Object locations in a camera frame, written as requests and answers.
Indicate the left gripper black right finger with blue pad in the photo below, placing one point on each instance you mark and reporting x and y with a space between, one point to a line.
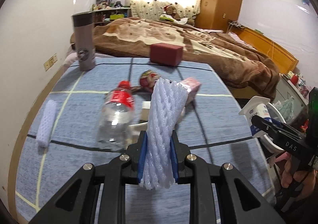
218 194

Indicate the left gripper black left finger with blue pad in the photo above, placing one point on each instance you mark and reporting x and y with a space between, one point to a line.
93 187

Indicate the white blue milk carton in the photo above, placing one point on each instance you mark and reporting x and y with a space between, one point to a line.
256 106

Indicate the clear plastic bottle red label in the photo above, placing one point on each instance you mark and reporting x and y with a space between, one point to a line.
117 113

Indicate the white foam fruit net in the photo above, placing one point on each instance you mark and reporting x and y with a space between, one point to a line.
167 102

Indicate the white trash bin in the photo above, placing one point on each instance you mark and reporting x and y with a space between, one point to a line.
266 142

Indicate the person's right hand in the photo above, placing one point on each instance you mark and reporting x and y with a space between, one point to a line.
308 183

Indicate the small white foam net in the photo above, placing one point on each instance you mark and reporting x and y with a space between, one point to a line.
47 121

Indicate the wooden bed headboard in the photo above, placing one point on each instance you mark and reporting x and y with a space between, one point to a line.
280 56

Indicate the red round snack wrapper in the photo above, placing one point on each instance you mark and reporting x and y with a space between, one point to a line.
148 80

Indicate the dark red box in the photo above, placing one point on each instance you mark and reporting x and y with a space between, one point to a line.
166 54

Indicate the brown patterned blanket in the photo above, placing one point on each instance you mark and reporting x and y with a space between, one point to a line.
237 65

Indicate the grey thermos tumbler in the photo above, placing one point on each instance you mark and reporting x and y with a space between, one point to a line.
83 31

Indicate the brown teddy bear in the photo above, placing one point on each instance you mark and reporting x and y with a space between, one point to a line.
172 11

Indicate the cluttered shelf unit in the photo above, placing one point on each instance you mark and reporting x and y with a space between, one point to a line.
108 11

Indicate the wall power socket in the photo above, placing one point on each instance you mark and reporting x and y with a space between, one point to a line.
48 64

